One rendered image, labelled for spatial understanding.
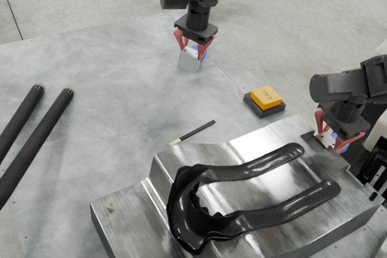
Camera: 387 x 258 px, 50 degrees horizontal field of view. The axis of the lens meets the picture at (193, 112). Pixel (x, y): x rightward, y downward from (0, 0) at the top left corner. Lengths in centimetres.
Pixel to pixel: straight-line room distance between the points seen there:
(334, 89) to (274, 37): 212
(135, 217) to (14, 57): 63
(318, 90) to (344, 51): 217
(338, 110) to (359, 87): 9
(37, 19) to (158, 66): 179
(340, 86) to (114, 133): 50
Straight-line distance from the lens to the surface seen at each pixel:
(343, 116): 93
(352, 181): 93
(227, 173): 80
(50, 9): 299
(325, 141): 100
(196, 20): 107
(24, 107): 100
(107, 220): 77
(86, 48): 124
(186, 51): 115
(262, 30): 296
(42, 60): 120
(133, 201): 79
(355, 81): 85
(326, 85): 83
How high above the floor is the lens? 152
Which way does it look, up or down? 44 degrees down
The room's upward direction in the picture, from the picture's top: 9 degrees clockwise
